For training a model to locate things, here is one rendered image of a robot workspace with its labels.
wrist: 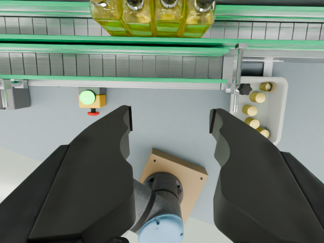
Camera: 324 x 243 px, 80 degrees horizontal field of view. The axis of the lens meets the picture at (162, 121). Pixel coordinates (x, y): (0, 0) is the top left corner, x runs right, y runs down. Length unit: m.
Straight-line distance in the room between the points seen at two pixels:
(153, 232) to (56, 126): 0.52
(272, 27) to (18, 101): 0.81
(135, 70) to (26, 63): 0.31
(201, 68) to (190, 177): 0.38
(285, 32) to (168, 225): 0.60
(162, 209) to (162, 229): 0.05
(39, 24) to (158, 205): 0.59
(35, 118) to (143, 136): 0.41
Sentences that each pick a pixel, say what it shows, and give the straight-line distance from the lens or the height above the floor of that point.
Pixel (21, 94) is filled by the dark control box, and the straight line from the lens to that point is 0.82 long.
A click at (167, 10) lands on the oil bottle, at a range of 0.39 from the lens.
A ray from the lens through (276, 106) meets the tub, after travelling 0.75.
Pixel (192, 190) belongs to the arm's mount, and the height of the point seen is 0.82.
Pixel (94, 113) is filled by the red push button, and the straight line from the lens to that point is 0.70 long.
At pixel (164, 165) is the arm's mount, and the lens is 0.71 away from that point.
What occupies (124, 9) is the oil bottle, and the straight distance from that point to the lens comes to 0.40.
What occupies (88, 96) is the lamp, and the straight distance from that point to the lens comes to 0.65.
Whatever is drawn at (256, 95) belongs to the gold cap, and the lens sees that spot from 0.72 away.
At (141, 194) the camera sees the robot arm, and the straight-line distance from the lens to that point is 0.54.
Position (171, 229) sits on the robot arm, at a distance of 0.55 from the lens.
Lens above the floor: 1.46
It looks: 79 degrees down
